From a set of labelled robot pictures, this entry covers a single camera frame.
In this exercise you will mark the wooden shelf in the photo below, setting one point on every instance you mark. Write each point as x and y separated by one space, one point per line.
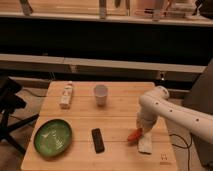
111 68

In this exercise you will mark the red pepper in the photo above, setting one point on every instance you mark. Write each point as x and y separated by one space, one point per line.
135 135

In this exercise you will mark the white paper cup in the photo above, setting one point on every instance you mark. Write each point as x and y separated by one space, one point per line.
100 93

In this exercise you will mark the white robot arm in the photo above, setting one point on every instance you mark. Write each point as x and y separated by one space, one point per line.
154 103

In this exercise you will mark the black tripod stand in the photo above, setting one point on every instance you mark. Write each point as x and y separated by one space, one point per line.
9 102

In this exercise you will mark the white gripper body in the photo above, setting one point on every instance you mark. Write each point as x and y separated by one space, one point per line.
144 124

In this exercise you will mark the black remote control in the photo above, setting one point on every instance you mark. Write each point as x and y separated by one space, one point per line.
98 141

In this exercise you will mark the green plate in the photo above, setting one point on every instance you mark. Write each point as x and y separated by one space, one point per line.
53 138

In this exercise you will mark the white bottle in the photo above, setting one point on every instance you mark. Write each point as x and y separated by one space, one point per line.
65 100

